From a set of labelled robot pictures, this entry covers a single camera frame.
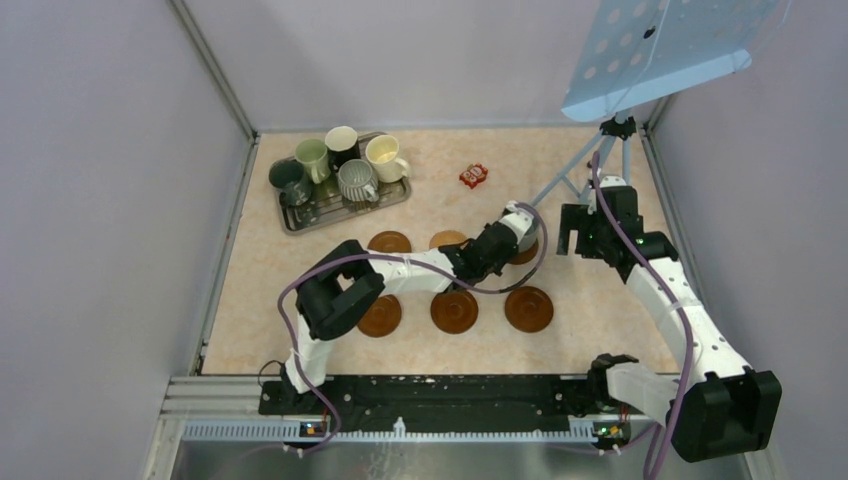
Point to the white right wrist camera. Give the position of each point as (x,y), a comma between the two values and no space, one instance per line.
(606,183)

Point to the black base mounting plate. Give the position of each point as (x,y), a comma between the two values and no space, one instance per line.
(447,403)

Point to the cream yellow mug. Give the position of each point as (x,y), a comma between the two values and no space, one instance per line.
(383,154)

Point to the light blue perforated board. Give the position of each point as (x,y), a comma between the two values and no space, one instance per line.
(639,51)

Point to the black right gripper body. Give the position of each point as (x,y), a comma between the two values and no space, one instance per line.
(590,231)

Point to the grey ribbed mug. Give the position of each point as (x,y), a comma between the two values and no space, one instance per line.
(358,182)

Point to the grey blue mug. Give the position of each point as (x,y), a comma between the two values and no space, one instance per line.
(530,238)

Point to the red owl wooden toy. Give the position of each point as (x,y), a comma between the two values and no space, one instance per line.
(473,175)

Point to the metal tray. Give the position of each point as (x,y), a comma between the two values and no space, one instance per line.
(327,206)

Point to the light green mug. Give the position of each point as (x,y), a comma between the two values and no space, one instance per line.
(312,154)

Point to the light blue tripod stand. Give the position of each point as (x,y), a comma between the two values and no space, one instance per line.
(617,130)

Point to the black mug white inside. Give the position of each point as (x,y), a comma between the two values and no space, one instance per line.
(342,145)

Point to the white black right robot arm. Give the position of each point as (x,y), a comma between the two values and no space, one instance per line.
(720,405)

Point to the dark green mug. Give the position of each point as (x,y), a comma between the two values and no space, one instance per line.
(291,181)

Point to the brown wooden coaster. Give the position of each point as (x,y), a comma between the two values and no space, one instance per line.
(382,318)
(525,256)
(454,313)
(390,241)
(529,309)

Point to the woven rattan coaster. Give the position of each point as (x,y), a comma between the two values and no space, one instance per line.
(447,237)

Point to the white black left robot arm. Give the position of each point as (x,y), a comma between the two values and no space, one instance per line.
(333,297)

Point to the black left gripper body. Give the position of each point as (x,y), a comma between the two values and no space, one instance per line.
(496,267)

